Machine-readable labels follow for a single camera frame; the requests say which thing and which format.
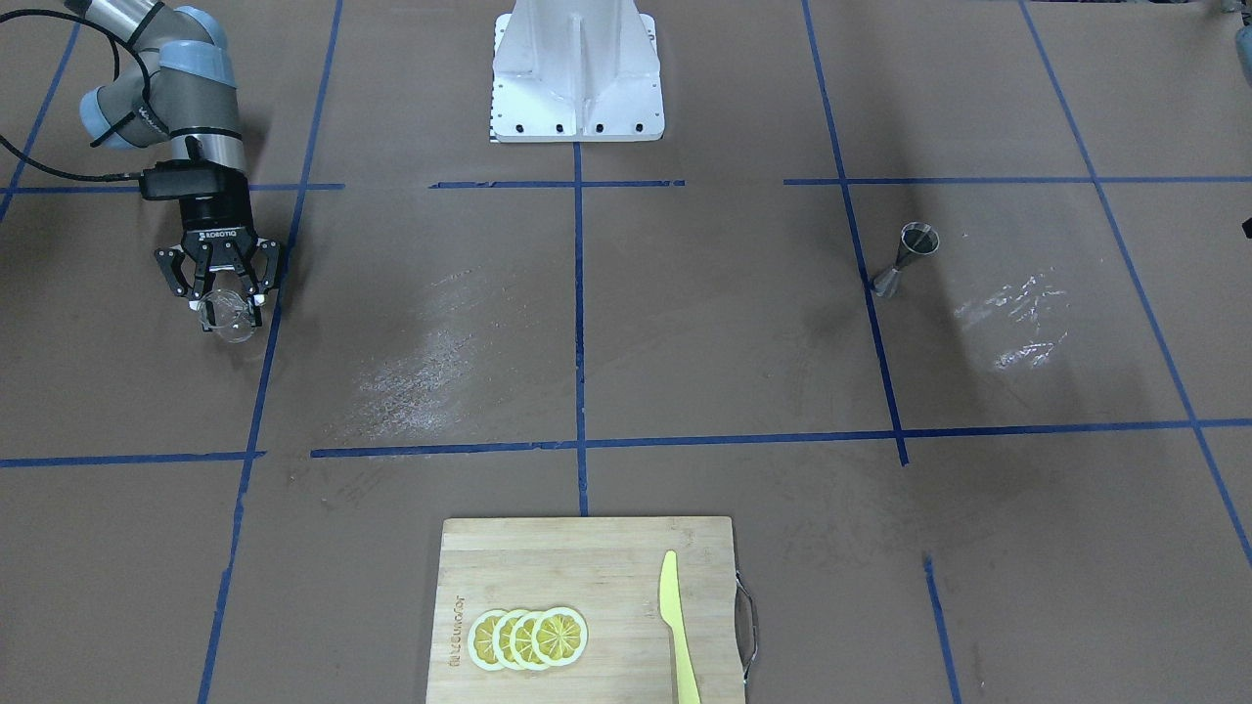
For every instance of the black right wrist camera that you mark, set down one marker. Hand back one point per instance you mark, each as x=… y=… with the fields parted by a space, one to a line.
x=177 y=179

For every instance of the steel jigger measuring cup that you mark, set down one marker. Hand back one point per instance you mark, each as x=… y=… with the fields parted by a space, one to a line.
x=918 y=240

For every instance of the bamboo cutting board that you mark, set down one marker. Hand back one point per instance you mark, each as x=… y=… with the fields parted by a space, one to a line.
x=496 y=575

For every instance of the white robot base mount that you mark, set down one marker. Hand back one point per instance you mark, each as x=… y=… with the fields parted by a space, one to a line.
x=576 y=72

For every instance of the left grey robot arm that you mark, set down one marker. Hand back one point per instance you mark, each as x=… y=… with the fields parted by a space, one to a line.
x=1243 y=50

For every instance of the small glass beaker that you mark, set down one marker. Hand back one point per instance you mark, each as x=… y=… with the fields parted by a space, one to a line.
x=231 y=315

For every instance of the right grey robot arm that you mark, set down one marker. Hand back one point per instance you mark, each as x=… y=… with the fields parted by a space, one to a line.
x=182 y=91

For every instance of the yellow plastic knife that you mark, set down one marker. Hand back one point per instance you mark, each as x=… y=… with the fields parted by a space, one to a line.
x=670 y=601

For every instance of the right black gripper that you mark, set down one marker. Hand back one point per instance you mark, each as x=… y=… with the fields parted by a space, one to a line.
x=221 y=227

